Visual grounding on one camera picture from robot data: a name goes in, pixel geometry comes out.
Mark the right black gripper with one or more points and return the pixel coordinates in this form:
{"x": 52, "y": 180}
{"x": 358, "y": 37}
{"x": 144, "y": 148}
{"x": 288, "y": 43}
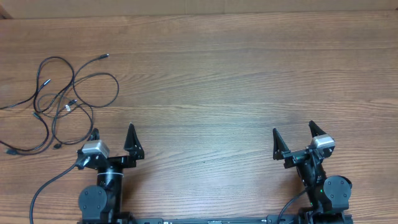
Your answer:
{"x": 281, "y": 152}

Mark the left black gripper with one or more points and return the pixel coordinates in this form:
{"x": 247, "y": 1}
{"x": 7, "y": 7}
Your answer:
{"x": 127, "y": 162}

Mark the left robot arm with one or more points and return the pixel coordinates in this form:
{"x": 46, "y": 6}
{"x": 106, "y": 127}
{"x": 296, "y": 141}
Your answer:
{"x": 101, "y": 203}

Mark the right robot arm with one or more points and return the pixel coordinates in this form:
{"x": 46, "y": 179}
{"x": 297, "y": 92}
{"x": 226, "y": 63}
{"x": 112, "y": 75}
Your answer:
{"x": 328, "y": 196}

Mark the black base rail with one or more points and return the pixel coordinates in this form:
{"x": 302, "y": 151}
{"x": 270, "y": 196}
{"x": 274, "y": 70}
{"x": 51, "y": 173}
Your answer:
{"x": 270, "y": 219}

